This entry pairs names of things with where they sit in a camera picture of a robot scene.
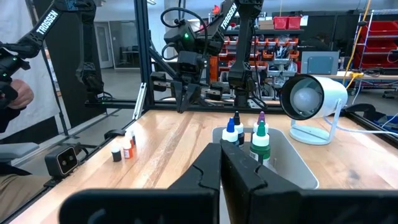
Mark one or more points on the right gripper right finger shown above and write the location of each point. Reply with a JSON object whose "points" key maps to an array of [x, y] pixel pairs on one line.
{"points": [[242, 180]]}

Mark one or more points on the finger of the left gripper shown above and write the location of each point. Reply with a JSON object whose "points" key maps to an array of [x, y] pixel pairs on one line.
{"points": [[192, 96], [177, 95]]}

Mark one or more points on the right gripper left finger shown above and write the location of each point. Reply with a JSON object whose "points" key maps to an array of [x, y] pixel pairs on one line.
{"points": [[205, 174]]}

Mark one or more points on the green food coloring bottle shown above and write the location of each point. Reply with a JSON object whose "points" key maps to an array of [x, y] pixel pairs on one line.
{"points": [[260, 143]]}

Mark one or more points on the black food coloring bottle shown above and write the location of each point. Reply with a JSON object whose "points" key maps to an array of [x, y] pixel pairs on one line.
{"points": [[238, 127]]}

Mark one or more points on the blue food coloring bottle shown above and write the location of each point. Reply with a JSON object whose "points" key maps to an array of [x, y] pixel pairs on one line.
{"points": [[230, 132]]}

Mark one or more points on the gray plastic bin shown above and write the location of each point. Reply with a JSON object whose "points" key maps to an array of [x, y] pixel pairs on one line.
{"points": [[292, 161]]}

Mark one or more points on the purple food coloring bottle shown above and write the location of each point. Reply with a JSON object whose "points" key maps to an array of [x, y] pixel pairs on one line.
{"points": [[261, 121]]}

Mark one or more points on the small dark dropper bottle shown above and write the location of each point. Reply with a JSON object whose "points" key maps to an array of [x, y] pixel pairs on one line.
{"points": [[134, 137], [116, 154]]}

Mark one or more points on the small orange dropper bottle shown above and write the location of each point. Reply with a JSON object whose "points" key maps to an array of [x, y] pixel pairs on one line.
{"points": [[127, 152], [130, 140]]}

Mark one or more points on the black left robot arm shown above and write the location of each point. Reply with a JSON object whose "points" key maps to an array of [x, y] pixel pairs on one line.
{"points": [[244, 46]]}

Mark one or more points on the white corner strip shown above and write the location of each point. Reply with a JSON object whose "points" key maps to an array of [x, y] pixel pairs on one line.
{"points": [[140, 99]]}

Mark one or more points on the rack of small parts bins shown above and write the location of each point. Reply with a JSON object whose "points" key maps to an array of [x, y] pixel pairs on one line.
{"points": [[273, 49]]}

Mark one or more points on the gray equipment box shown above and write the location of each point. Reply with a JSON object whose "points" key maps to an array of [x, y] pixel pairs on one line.
{"points": [[320, 63]]}

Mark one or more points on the white spot lamp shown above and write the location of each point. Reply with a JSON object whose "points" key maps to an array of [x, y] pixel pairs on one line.
{"points": [[329, 93]]}

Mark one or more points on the black panel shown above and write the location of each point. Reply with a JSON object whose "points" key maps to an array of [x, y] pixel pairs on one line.
{"points": [[66, 62]]}

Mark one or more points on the long wooden workbench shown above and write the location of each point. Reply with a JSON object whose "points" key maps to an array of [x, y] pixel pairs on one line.
{"points": [[367, 76]]}

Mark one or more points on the person's hand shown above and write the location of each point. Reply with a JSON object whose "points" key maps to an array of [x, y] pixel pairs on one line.
{"points": [[21, 93]]}

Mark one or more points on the person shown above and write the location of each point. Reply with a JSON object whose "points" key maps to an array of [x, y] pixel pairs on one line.
{"points": [[12, 115]]}

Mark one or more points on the gray padded armrest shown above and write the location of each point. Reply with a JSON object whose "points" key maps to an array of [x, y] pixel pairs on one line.
{"points": [[17, 151]]}

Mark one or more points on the rack of red bins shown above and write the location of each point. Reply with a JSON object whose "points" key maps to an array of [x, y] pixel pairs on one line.
{"points": [[377, 40]]}

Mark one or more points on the black frame clamp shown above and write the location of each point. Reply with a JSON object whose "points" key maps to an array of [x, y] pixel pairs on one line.
{"points": [[114, 133]]}

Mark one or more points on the black table-edge camera box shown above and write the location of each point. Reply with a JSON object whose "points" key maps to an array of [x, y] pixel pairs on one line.
{"points": [[63, 160]]}

